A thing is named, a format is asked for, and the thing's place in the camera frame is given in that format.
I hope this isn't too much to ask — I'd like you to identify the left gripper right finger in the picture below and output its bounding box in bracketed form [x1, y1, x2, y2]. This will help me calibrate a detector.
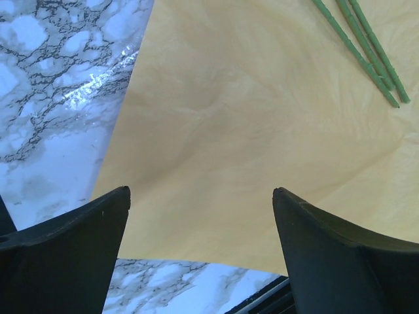
[272, 188, 418, 313]

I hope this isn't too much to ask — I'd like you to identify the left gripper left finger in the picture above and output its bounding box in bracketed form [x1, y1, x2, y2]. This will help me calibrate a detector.
[1, 186, 131, 313]

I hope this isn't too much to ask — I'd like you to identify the black ribbon gold lettering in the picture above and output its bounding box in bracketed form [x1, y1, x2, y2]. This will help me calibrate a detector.
[0, 197, 17, 236]

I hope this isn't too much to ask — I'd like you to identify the pink flower bouquet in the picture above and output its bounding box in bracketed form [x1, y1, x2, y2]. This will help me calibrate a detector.
[312, 0, 410, 108]

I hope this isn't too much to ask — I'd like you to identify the orange paper flower wrap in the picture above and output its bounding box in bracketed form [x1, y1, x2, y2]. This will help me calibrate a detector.
[94, 1, 418, 274]

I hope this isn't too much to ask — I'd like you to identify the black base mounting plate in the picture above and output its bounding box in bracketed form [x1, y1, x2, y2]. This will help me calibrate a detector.
[226, 276, 297, 314]

